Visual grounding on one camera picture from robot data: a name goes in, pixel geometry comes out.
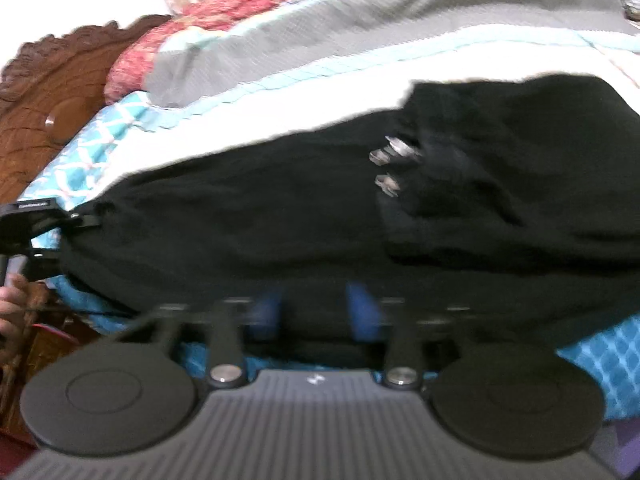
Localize teal patterned pillow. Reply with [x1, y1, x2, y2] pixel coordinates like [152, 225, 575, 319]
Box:
[18, 91, 151, 210]

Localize carved wooden headboard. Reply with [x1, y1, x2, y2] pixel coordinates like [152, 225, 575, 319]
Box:
[0, 15, 169, 203]

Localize person's left hand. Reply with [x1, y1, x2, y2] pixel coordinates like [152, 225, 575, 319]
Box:
[1, 273, 42, 352]

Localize black pants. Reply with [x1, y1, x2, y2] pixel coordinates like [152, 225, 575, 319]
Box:
[61, 75, 639, 346]

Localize chevron patterned bedspread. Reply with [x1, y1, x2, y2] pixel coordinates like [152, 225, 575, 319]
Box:
[19, 0, 640, 424]

